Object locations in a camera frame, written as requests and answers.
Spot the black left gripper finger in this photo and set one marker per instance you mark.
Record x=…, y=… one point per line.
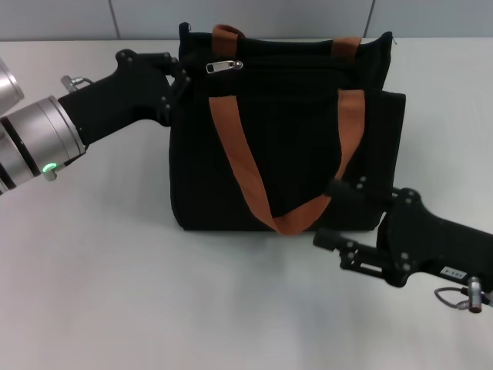
x=168, y=61
x=176, y=90

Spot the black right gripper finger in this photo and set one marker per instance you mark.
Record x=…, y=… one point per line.
x=358, y=258
x=362, y=190

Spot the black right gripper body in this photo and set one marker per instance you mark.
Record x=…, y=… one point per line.
x=431, y=243

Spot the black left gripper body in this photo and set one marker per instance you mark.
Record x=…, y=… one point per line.
x=123, y=96

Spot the silver metal zipper pull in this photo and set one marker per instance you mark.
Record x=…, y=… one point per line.
x=223, y=67

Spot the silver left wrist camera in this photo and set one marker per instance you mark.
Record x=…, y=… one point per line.
x=7, y=85

